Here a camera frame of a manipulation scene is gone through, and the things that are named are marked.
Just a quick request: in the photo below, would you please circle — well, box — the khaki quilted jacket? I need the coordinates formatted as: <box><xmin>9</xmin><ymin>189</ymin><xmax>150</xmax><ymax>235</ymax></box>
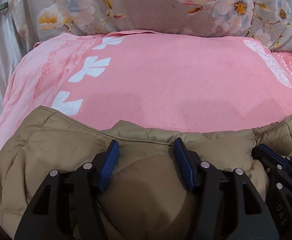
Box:
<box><xmin>0</xmin><ymin>105</ymin><xmax>292</xmax><ymax>240</ymax></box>

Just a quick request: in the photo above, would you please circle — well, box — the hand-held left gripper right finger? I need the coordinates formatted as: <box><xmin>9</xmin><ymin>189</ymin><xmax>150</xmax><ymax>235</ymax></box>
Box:
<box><xmin>174</xmin><ymin>137</ymin><xmax>279</xmax><ymax>240</ymax></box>

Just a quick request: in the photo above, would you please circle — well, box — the pink printed blanket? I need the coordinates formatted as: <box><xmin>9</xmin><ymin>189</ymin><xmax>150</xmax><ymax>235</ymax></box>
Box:
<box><xmin>0</xmin><ymin>30</ymin><xmax>292</xmax><ymax>220</ymax></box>

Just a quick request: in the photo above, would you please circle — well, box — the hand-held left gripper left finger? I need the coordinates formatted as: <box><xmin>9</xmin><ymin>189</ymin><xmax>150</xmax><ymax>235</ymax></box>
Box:
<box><xmin>14</xmin><ymin>140</ymin><xmax>120</xmax><ymax>240</ymax></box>

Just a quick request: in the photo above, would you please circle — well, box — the white satin curtain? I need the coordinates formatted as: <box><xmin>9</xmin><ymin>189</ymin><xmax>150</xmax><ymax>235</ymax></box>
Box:
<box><xmin>0</xmin><ymin>0</ymin><xmax>30</xmax><ymax>155</ymax></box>

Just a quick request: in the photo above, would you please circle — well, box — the grey floral blanket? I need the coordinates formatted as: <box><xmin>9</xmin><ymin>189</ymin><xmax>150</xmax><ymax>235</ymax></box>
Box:
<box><xmin>6</xmin><ymin>0</ymin><xmax>292</xmax><ymax>63</ymax></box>

